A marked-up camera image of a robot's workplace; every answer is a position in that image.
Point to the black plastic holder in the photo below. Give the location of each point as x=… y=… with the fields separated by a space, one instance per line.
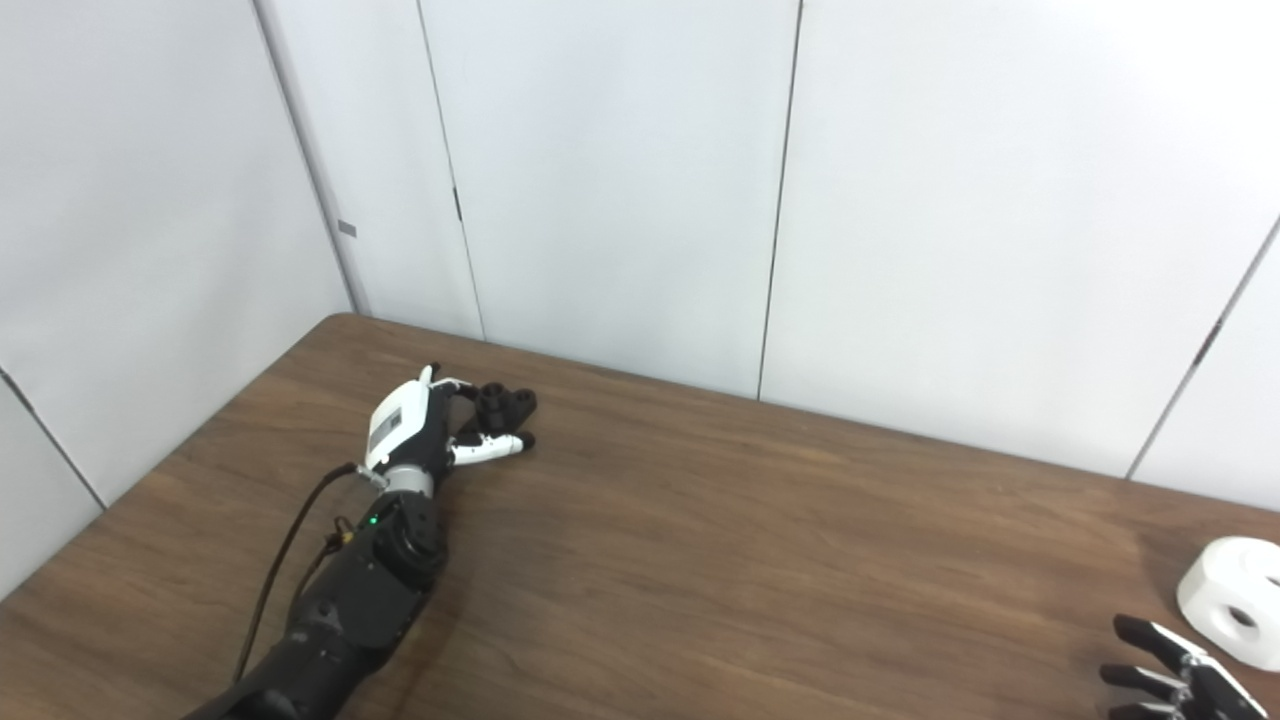
x=505 y=403

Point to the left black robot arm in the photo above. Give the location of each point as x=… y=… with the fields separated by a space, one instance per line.
x=350 y=600

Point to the round white plastic piece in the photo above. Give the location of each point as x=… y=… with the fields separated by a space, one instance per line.
x=1225 y=580

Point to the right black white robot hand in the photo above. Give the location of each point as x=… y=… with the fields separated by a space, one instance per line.
x=1200 y=690

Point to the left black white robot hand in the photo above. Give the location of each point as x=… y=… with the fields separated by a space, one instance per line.
x=400 y=425

